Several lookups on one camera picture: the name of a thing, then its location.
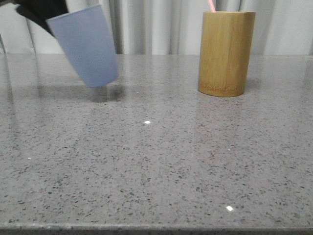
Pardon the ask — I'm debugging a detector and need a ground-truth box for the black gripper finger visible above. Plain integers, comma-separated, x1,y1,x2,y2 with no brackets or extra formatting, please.
14,0,69,37

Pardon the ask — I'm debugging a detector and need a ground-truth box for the blue plastic cup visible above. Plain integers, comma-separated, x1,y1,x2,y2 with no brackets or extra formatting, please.
47,4,118,88

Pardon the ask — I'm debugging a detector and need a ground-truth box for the bamboo wooden holder cup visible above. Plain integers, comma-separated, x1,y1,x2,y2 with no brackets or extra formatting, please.
198,11,256,97

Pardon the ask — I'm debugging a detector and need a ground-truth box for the grey curtain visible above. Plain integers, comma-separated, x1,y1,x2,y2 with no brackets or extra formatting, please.
0,0,313,55

